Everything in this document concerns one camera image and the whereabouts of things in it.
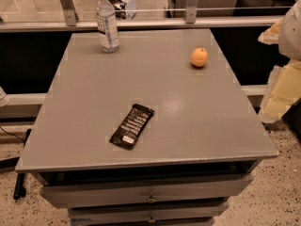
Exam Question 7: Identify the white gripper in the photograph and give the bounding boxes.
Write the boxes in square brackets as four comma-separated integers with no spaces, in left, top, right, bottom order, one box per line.
[258,0,301,123]

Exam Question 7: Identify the orange fruit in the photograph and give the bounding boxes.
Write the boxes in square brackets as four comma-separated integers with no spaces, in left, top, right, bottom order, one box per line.
[190,48,208,67]

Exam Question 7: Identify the white spray bottle background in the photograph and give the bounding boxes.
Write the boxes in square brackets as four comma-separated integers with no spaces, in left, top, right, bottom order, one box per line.
[109,0,136,20]

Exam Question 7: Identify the clear plastic water bottle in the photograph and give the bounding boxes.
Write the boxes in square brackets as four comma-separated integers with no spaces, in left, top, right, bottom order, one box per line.
[96,0,119,53]

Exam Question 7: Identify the grey drawer cabinet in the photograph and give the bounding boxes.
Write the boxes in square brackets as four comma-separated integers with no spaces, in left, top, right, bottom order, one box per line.
[16,29,277,226]

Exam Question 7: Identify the black snack bar wrapper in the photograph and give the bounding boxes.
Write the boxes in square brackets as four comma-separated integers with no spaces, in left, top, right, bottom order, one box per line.
[109,104,154,150]

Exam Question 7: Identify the grey drawer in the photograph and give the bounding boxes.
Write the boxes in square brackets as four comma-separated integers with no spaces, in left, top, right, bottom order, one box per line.
[40,173,253,208]
[69,201,229,226]

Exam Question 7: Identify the metal window railing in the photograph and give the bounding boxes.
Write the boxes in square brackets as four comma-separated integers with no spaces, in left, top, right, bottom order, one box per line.
[0,0,297,33]

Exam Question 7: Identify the top grey drawer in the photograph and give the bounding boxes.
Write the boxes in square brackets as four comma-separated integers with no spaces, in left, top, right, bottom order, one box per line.
[40,173,253,208]

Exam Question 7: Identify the white object left edge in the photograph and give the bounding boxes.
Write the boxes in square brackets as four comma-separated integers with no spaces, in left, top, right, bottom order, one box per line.
[0,87,10,106]

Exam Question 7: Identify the black cable on floor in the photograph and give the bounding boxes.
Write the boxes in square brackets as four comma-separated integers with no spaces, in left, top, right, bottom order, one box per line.
[0,125,33,202]

